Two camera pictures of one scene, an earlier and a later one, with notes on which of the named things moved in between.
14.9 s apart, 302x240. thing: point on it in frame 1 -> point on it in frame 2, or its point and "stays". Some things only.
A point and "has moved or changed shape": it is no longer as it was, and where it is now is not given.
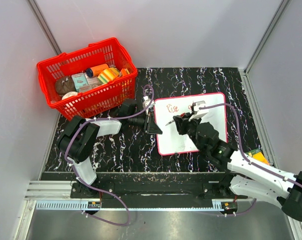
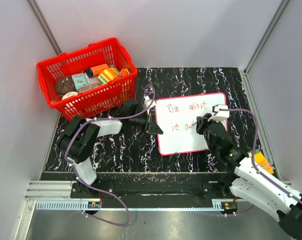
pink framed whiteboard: x=172 y=141 stays
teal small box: x=79 y=80 stays
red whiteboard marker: x=170 y=122 has moved or changed shape
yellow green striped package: x=107 y=74 stays
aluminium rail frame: x=56 y=195 stays
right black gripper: x=182 y=123 -> x=203 y=121
